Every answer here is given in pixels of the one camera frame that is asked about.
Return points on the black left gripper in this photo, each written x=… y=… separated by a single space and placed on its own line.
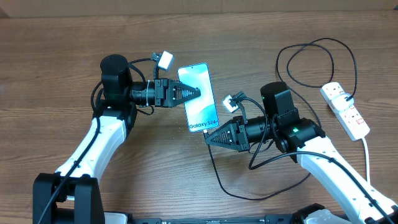
x=166 y=98

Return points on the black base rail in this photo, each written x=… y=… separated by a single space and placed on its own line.
x=314 y=213

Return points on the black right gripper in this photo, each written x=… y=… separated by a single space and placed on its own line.
x=238 y=139

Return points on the white power strip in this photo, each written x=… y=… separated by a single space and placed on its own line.
x=350 y=119

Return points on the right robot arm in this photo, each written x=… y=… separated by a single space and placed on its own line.
x=306 y=144

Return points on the white charger plug adapter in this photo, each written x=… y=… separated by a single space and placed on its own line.
x=341 y=102

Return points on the Samsung Galaxy smartphone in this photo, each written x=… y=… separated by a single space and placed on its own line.
x=201 y=111

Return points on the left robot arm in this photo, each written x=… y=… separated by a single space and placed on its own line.
x=71 y=194

